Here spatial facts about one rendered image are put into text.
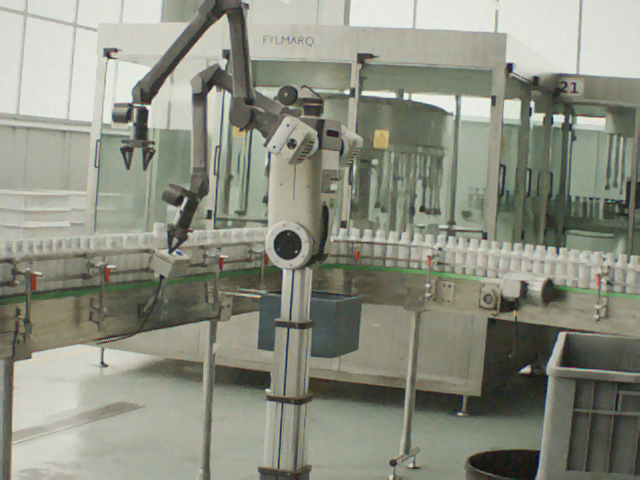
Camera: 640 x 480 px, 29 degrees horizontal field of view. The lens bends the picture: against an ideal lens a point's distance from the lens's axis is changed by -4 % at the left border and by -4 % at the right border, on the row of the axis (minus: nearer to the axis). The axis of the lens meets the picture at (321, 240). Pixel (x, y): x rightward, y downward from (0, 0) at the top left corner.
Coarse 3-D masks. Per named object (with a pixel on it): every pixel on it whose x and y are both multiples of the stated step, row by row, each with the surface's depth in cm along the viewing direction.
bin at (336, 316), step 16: (272, 304) 497; (320, 304) 491; (336, 304) 489; (352, 304) 507; (272, 320) 498; (320, 320) 491; (336, 320) 490; (352, 320) 508; (272, 336) 498; (320, 336) 491; (336, 336) 492; (352, 336) 510; (320, 352) 491; (336, 352) 494
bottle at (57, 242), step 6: (54, 240) 403; (60, 240) 404; (54, 246) 403; (60, 246) 404; (60, 252) 403; (60, 264) 403; (60, 270) 403; (60, 282) 404; (54, 288) 403; (60, 288) 404
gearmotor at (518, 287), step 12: (504, 276) 572; (516, 276) 569; (528, 276) 566; (540, 276) 564; (480, 288) 579; (492, 288) 575; (504, 288) 565; (516, 288) 562; (528, 288) 562; (540, 288) 558; (552, 288) 565; (480, 300) 578; (492, 300) 574; (504, 300) 576; (516, 300) 563; (528, 300) 564; (540, 300) 559; (492, 312) 578; (504, 312) 577; (516, 312) 564; (516, 324) 565; (516, 336) 566; (516, 348) 571
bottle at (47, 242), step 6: (48, 240) 398; (48, 246) 398; (48, 252) 397; (54, 252) 399; (48, 264) 397; (54, 264) 399; (48, 270) 397; (54, 270) 399; (48, 276) 397; (54, 276) 400; (48, 282) 398; (54, 282) 400; (48, 288) 398
